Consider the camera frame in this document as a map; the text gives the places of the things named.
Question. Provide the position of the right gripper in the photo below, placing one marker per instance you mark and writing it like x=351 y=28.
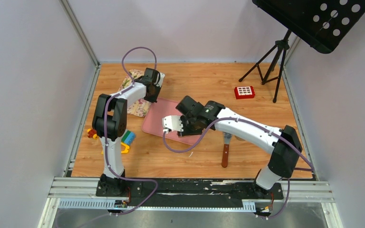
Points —
x=186 y=131

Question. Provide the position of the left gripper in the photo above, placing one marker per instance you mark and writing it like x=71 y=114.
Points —
x=154 y=99

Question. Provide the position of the pink plastic tray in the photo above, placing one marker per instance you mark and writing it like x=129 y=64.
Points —
x=152 y=123

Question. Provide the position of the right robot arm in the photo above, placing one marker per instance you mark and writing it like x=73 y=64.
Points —
x=283 y=145

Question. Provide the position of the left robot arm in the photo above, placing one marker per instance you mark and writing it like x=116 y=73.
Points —
x=110 y=122

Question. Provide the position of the floral cutting mat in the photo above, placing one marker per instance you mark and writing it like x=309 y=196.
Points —
x=141 y=106

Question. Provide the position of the blue green toy brick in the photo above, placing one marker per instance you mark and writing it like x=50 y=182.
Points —
x=128 y=137

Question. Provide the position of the red grid box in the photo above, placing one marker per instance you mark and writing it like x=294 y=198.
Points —
x=244 y=92

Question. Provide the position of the yellow triangular toy block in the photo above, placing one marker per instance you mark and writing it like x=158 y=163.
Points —
x=124 y=148

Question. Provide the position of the red yellow toy piece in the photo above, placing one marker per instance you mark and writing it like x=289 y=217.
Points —
x=92 y=134

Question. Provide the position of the black music stand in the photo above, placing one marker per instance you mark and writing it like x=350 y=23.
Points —
x=320 y=23

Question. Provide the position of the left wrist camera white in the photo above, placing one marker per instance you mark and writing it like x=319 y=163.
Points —
x=161 y=77

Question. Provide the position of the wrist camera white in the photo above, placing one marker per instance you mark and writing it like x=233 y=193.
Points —
x=161 y=77
x=172 y=123

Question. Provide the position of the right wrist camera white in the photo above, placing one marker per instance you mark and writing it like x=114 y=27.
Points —
x=172 y=123

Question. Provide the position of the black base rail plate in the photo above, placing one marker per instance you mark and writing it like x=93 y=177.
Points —
x=187 y=193

